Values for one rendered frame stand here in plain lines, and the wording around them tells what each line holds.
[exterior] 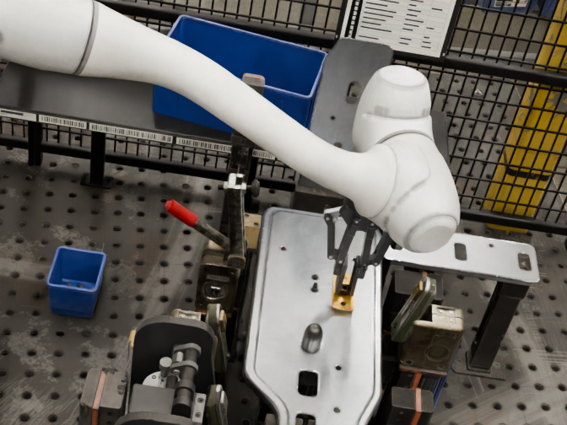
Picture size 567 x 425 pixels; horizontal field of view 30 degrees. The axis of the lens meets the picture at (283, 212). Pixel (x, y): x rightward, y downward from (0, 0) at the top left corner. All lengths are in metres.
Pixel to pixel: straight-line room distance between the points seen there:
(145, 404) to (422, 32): 1.03
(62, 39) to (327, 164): 0.37
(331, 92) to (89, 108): 0.49
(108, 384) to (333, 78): 0.67
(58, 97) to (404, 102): 0.83
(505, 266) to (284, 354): 0.48
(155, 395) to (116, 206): 0.98
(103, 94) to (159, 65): 0.72
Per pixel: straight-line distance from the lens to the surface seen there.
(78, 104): 2.09
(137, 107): 2.09
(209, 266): 1.76
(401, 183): 1.40
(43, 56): 1.37
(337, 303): 1.80
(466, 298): 2.32
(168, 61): 1.41
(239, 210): 1.68
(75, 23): 1.36
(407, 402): 1.71
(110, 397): 1.53
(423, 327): 1.76
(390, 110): 1.51
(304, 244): 1.89
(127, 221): 2.33
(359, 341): 1.76
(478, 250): 1.98
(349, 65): 1.84
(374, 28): 2.13
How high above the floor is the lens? 2.30
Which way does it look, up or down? 42 degrees down
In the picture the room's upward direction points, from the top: 12 degrees clockwise
